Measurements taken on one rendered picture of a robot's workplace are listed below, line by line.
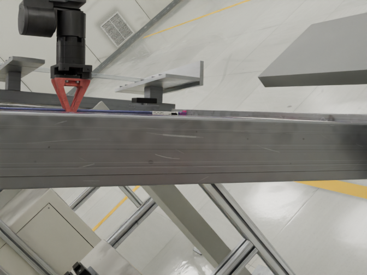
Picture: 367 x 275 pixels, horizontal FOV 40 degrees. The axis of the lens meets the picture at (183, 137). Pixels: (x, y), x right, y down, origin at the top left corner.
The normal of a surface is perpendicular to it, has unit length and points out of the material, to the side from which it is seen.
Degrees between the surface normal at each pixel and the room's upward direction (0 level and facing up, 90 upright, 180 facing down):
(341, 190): 0
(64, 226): 90
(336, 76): 90
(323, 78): 90
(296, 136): 90
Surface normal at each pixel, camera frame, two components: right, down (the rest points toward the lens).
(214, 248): 0.49, -0.03
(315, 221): -0.60, -0.73
